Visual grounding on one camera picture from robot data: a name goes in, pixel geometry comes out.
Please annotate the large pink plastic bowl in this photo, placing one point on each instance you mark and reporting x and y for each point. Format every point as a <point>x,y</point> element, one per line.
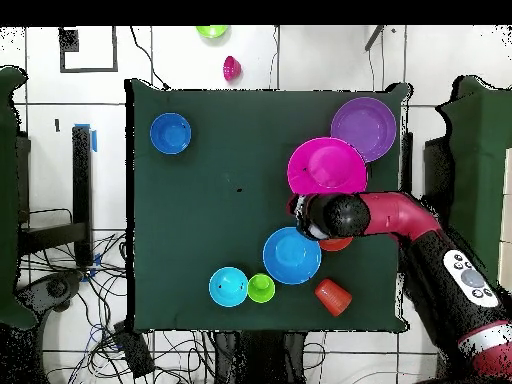
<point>326,166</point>

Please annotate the white box stack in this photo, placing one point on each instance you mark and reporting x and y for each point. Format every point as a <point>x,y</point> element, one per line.
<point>507,240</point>

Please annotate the green plastic cup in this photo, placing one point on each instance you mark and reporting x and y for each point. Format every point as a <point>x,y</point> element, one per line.
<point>261,288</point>

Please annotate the small cyan ribbed bowl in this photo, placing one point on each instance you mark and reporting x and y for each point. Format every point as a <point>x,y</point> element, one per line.
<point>228,287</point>

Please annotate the green bowl on floor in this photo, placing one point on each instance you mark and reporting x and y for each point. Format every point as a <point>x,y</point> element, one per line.
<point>212,31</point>

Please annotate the large purple plastic bowl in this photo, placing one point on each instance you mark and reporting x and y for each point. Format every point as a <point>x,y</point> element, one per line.
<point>370,124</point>

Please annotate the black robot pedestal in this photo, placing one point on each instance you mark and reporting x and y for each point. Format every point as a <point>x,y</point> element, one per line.
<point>260,356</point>

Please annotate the green cloth side table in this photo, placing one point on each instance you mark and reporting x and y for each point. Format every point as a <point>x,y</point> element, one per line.
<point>8,200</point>
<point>480,160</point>

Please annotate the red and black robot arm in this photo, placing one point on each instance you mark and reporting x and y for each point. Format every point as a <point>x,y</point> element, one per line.
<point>400,214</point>

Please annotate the dark green tablecloth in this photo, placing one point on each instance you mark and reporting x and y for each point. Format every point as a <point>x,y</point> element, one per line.
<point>200,220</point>

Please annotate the small dark blue bowl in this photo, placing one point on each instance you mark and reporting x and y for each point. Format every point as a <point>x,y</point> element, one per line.
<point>170,133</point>

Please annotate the large light blue bowl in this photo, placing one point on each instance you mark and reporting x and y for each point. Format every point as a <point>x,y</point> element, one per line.
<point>291,256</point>

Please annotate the orange plastic bowl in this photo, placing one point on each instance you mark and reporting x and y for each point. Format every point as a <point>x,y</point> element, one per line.
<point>336,244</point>

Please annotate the orange plastic cup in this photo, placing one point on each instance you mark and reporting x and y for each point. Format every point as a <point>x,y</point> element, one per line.
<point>334,298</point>

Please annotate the black metal stand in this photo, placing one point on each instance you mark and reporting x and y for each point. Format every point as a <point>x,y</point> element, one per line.
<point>82,180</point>

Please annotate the small magenta bowl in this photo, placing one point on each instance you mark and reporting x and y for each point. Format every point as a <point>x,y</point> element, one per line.
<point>232,68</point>

